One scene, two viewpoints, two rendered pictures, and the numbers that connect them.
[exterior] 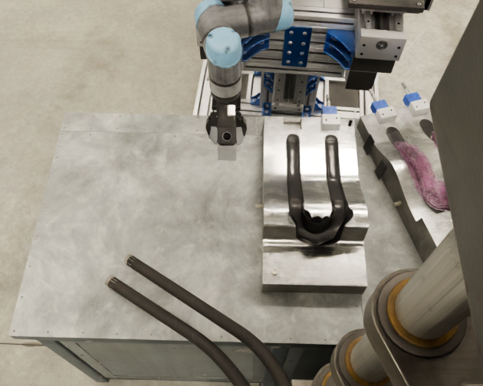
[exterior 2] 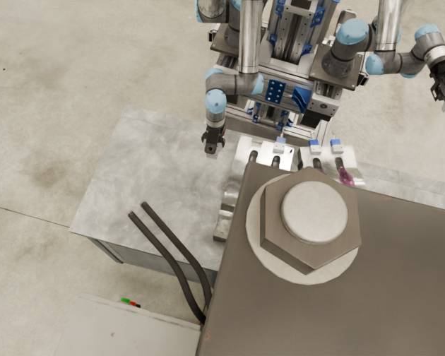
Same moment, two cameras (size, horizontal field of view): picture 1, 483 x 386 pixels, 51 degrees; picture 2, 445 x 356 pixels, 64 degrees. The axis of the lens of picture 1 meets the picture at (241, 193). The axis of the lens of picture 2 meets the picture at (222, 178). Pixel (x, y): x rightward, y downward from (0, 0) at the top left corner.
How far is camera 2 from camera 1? 0.31 m
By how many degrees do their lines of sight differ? 6
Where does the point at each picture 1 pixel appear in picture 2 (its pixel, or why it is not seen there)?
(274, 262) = (223, 224)
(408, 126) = (327, 159)
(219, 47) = (212, 102)
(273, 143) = (241, 153)
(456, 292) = not seen: hidden behind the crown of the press
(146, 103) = (182, 96)
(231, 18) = (225, 83)
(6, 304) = (73, 204)
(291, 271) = not seen: hidden behind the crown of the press
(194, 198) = (188, 175)
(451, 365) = not seen: hidden behind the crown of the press
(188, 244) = (179, 202)
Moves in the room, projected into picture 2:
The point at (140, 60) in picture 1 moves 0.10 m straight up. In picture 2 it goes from (186, 66) to (185, 57)
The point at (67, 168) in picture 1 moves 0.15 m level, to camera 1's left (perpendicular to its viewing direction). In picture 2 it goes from (120, 140) to (91, 133)
